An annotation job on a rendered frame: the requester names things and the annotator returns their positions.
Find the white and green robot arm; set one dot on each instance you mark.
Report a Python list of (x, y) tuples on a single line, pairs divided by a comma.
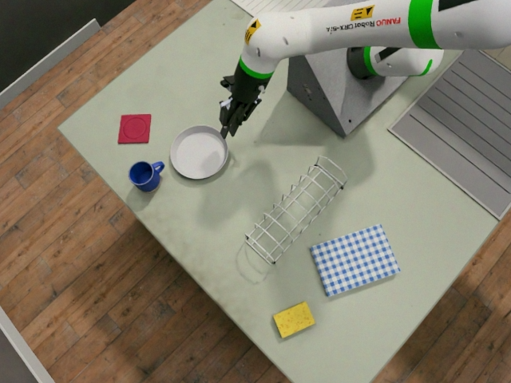
[(425, 27)]

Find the blue mug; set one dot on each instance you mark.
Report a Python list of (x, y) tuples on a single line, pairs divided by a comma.
[(144, 175)]

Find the white ribbed draining mat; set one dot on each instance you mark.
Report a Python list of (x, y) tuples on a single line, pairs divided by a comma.
[(255, 7)]

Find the cream tiled wall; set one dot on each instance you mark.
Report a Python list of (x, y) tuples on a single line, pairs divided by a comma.
[(502, 55)]

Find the yellow sponge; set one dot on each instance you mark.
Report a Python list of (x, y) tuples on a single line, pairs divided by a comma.
[(294, 319)]

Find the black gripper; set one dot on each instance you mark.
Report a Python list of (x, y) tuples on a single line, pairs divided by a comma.
[(235, 115)]

